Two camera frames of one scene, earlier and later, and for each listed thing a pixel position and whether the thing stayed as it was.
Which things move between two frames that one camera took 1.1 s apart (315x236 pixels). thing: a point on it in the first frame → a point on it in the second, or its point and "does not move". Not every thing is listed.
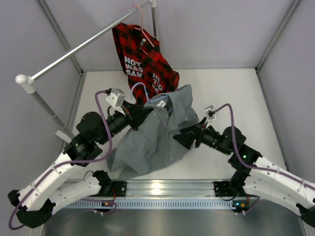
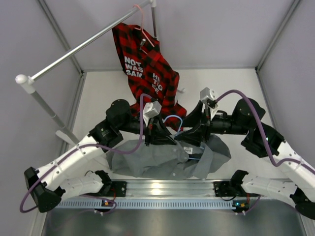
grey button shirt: x=153 y=147 → x=191 y=157
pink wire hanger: x=141 y=28 does not move
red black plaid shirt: x=148 y=72 does not move
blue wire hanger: x=146 y=92 → x=163 y=119
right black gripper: x=189 y=135 does not move
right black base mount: x=223 y=189 does not move
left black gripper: x=138 y=114 → x=157 y=133
